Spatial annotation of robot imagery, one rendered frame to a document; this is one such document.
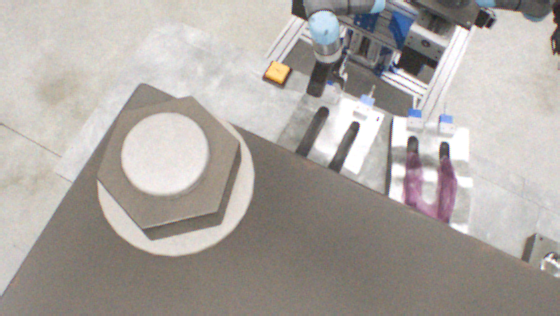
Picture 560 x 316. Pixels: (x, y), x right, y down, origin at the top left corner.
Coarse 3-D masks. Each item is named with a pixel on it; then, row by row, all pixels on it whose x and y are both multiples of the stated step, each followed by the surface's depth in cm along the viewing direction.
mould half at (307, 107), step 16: (304, 96) 168; (304, 112) 166; (336, 112) 166; (288, 128) 164; (304, 128) 164; (336, 128) 165; (368, 128) 164; (288, 144) 161; (320, 144) 163; (336, 144) 163; (368, 144) 163; (320, 160) 159; (352, 160) 161; (352, 176) 157
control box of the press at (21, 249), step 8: (16, 248) 88; (24, 248) 89; (8, 256) 88; (16, 256) 88; (24, 256) 88; (0, 264) 87; (8, 264) 87; (16, 264) 87; (0, 272) 87; (8, 272) 87; (0, 280) 86; (8, 280) 86; (0, 288) 86
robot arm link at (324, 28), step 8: (312, 16) 135; (320, 16) 132; (328, 16) 131; (312, 24) 131; (320, 24) 131; (328, 24) 131; (336, 24) 131; (312, 32) 132; (320, 32) 130; (328, 32) 130; (336, 32) 132; (312, 40) 137; (320, 40) 133; (328, 40) 133; (336, 40) 135; (320, 48) 137; (328, 48) 136; (336, 48) 138
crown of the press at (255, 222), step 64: (128, 128) 35; (192, 128) 34; (128, 192) 33; (192, 192) 33; (256, 192) 38; (320, 192) 38; (64, 256) 35; (128, 256) 36; (192, 256) 36; (256, 256) 36; (320, 256) 36; (384, 256) 36; (448, 256) 36; (512, 256) 36
